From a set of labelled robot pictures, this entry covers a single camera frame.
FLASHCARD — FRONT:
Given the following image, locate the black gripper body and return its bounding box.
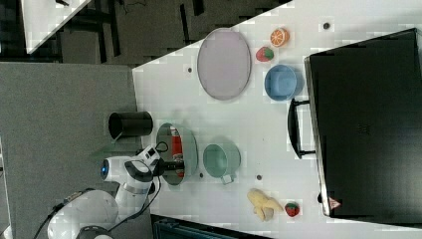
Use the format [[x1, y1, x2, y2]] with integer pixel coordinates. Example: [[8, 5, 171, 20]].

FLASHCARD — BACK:
[[152, 158, 166, 176]]

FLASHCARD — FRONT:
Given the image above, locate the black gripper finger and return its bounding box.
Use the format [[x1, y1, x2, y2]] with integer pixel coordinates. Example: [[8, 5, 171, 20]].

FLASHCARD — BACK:
[[165, 161, 185, 170]]

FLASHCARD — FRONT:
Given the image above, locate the red plush ketchup bottle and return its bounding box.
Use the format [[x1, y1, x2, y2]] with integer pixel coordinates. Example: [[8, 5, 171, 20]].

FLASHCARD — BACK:
[[170, 126, 184, 164]]

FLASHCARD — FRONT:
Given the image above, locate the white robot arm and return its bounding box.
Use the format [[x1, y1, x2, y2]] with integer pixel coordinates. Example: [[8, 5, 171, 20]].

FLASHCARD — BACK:
[[47, 156, 185, 239]]

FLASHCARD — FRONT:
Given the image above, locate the green oval strainer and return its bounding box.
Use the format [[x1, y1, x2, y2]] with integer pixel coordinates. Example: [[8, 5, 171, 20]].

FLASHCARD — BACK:
[[156, 122, 198, 186]]

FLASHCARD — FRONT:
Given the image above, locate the green mug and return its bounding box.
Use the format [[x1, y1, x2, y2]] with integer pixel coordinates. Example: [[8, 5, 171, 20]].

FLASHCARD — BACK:
[[203, 142, 241, 185]]

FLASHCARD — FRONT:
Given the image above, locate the black cylinder cup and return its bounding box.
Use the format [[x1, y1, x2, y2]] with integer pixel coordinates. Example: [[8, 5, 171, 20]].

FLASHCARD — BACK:
[[108, 112, 153, 139]]

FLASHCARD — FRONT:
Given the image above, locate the plush peeled banana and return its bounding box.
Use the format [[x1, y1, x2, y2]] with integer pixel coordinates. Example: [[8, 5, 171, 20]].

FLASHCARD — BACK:
[[247, 188, 283, 221]]

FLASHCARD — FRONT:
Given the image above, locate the lilac oval plate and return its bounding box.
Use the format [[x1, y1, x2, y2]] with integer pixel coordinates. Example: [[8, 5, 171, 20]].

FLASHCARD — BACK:
[[197, 28, 252, 101]]

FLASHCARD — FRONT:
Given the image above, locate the plush strawberry near banana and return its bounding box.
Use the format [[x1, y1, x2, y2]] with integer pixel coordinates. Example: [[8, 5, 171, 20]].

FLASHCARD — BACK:
[[285, 202, 301, 217]]

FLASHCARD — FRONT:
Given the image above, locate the blue bowl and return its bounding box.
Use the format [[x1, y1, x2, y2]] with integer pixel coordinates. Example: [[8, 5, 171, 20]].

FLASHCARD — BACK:
[[264, 65, 304, 102]]

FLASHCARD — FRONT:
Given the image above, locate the plush strawberry near plate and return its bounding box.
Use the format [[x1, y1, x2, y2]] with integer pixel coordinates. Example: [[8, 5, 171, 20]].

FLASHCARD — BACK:
[[256, 47, 274, 62]]

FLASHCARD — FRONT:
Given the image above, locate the plush orange slice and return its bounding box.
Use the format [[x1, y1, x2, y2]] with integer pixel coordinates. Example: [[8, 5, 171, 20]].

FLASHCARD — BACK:
[[270, 28, 290, 47]]

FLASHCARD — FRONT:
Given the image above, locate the black toaster oven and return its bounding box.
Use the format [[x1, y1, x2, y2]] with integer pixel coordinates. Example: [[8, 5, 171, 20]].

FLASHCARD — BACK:
[[288, 28, 422, 228]]

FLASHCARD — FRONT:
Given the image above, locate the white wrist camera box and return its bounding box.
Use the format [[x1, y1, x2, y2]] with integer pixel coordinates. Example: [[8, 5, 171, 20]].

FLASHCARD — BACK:
[[136, 146, 160, 165]]

